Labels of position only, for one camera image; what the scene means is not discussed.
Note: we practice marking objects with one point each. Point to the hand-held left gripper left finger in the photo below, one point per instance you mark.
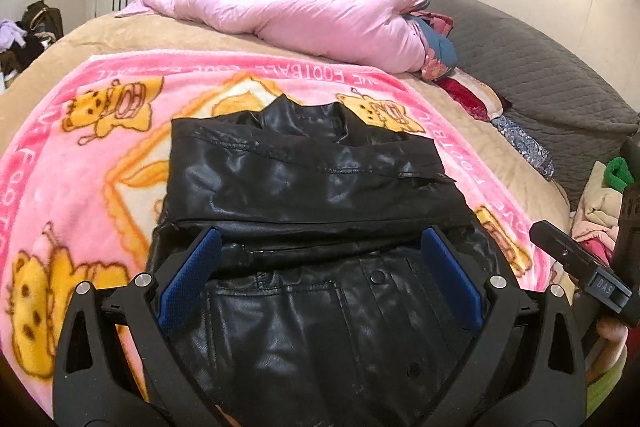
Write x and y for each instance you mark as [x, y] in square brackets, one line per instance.
[192, 274]

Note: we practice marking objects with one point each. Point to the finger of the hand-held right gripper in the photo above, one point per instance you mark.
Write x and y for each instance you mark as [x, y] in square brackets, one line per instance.
[575, 259]

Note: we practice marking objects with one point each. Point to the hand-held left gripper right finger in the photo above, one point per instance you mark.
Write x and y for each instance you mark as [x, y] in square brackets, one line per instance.
[452, 279]

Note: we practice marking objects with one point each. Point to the black leather jacket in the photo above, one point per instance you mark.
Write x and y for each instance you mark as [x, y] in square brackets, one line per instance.
[300, 187]

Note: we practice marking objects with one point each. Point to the pastel clothes pile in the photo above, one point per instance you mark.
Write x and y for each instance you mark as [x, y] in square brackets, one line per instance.
[595, 212]

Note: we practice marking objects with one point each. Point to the dark clothes pile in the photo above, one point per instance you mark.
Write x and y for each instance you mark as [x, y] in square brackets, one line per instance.
[35, 32]

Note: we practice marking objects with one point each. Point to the blue patterned cloth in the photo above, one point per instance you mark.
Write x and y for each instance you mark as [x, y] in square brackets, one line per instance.
[525, 147]

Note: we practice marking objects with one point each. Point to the pink cartoon printed blanket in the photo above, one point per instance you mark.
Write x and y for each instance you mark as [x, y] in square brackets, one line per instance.
[75, 157]

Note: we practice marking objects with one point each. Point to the grey quilted headboard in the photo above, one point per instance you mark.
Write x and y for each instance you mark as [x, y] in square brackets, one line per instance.
[540, 82]

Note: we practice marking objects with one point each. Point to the dark red cloth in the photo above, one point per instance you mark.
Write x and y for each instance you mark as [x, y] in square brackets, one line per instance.
[470, 97]

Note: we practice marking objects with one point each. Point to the teal pink floral cloth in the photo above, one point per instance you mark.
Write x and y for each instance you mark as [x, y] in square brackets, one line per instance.
[440, 47]

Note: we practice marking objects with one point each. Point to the pink quilt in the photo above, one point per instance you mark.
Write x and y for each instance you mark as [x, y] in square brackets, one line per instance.
[300, 17]

